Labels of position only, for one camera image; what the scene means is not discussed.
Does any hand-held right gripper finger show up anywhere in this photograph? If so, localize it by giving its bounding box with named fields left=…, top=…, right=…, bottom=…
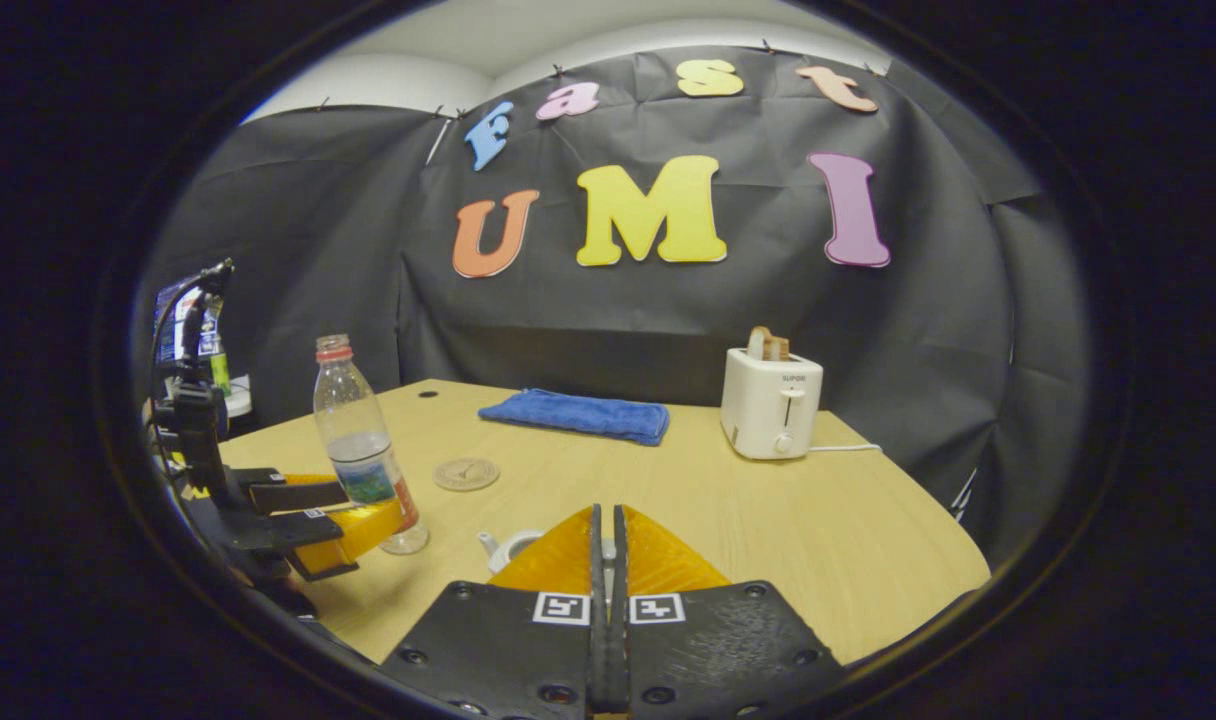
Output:
left=609, top=505, right=847, bottom=717
left=380, top=505, right=610, bottom=717

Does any clear plastic water bottle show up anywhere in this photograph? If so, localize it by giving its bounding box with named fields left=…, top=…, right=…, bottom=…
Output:
left=313, top=334, right=430, bottom=556

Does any white teacup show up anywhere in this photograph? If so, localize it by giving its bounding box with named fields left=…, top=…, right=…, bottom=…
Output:
left=477, top=528, right=546, bottom=574

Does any computer monitor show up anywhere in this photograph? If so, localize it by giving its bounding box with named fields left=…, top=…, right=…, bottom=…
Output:
left=156, top=280, right=221, bottom=363

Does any blue folded towel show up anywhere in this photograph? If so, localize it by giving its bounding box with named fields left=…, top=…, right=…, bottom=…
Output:
left=478, top=388, right=671, bottom=447

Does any black backdrop cloth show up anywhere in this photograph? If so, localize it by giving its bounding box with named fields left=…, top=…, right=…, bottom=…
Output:
left=133, top=45, right=1094, bottom=561

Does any white toaster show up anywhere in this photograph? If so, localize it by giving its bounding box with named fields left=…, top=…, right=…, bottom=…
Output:
left=720, top=347, right=825, bottom=461

